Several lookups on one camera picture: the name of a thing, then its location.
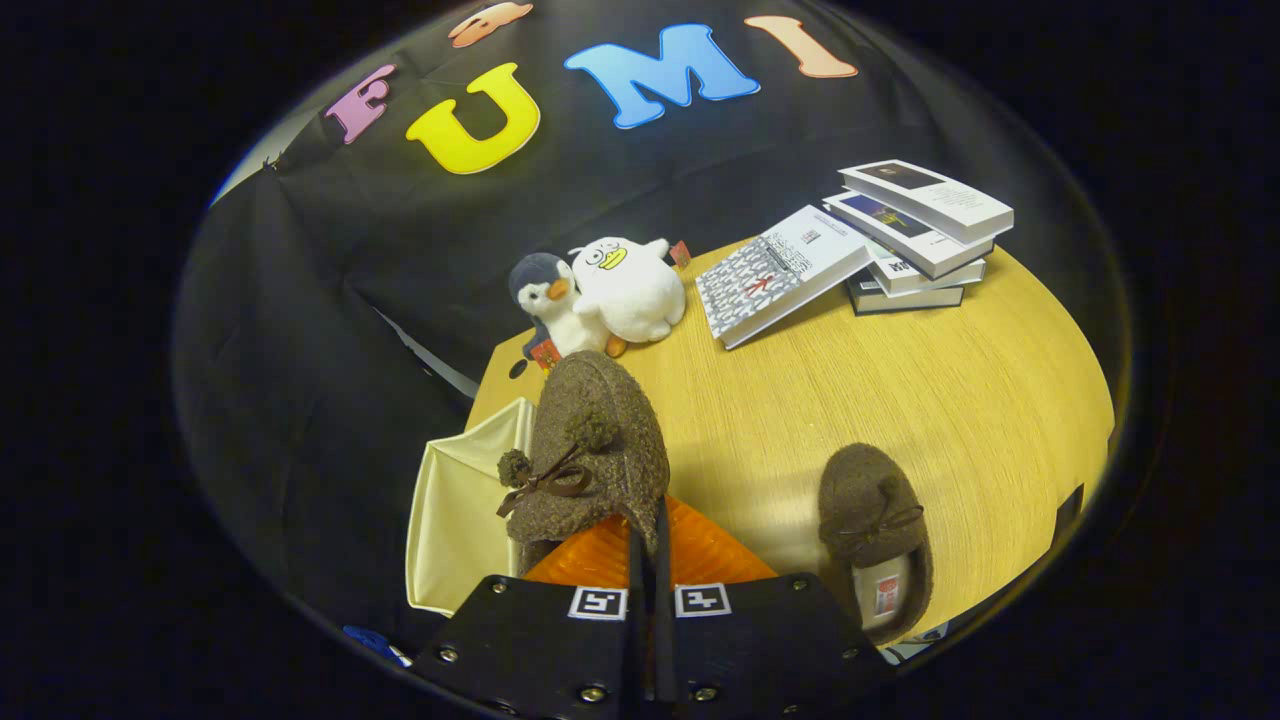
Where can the white book blue picture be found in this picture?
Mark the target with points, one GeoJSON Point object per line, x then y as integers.
{"type": "Point", "coordinates": [900, 235]}

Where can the grey penguin plush toy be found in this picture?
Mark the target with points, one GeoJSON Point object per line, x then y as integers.
{"type": "Point", "coordinates": [560, 305]}

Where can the white book dark picture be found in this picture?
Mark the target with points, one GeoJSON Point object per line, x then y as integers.
{"type": "Point", "coordinates": [940, 200]}

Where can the plain white book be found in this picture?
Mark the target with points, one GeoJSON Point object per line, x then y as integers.
{"type": "Point", "coordinates": [935, 275]}

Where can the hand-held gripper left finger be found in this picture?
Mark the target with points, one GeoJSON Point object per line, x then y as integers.
{"type": "Point", "coordinates": [540, 650]}

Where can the dark cover book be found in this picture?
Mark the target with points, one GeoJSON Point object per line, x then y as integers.
{"type": "Point", "coordinates": [900, 300]}

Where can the black backdrop cloth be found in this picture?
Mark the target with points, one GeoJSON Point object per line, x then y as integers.
{"type": "Point", "coordinates": [350, 300]}

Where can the white duck plush toy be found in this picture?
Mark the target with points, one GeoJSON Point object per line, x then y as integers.
{"type": "Point", "coordinates": [635, 295]}

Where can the patterned cover white book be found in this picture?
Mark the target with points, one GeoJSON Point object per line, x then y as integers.
{"type": "Point", "coordinates": [770, 280]}

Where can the brown fuzzy shoe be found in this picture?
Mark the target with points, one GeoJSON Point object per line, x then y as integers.
{"type": "Point", "coordinates": [600, 420]}
{"type": "Point", "coordinates": [860, 490]}

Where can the cream fabric storage box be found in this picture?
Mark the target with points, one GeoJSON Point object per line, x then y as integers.
{"type": "Point", "coordinates": [460, 520]}

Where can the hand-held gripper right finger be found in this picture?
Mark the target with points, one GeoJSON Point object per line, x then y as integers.
{"type": "Point", "coordinates": [760, 650]}

